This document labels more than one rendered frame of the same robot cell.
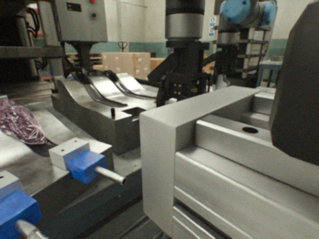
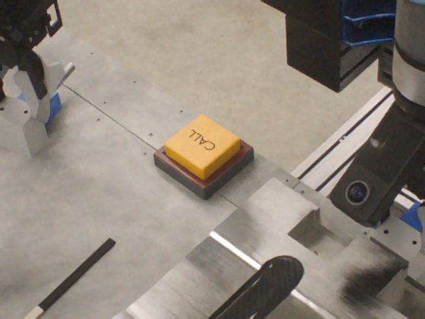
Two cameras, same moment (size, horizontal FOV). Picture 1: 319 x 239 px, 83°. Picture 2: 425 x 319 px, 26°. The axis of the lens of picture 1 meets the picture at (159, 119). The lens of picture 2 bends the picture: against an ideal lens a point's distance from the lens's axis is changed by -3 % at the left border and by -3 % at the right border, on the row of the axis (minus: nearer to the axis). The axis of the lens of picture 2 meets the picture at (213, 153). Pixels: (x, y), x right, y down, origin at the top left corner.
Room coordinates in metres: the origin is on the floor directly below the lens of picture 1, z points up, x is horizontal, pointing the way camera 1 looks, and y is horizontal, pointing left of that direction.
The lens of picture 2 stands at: (0.56, 0.51, 1.60)
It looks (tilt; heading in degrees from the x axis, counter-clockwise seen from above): 48 degrees down; 273
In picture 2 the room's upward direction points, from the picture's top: 7 degrees counter-clockwise
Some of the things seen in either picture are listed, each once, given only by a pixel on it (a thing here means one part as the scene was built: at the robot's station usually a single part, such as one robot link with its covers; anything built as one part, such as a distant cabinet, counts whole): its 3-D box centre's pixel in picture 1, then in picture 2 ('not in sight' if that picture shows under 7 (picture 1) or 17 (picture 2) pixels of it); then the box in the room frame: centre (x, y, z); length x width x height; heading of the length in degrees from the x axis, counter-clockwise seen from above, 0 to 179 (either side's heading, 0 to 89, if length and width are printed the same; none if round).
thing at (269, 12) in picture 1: (254, 14); not in sight; (0.73, -0.33, 1.14); 0.11 x 0.11 x 0.08; 45
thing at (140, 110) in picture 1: (134, 117); (412, 306); (0.42, 0.06, 0.87); 0.05 x 0.05 x 0.04; 44
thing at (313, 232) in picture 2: not in sight; (322, 245); (0.50, -0.02, 0.87); 0.05 x 0.05 x 0.04; 44
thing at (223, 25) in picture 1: (229, 17); not in sight; (0.81, -0.28, 1.14); 0.09 x 0.08 x 0.11; 45
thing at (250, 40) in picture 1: (241, 48); not in sight; (4.75, -2.02, 1.03); 1.54 x 0.94 x 2.06; 138
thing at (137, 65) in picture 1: (126, 71); not in sight; (4.91, 0.87, 0.47); 1.22 x 0.80 x 0.94; 52
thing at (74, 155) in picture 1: (91, 167); not in sight; (0.24, 0.11, 0.86); 0.13 x 0.05 x 0.05; 61
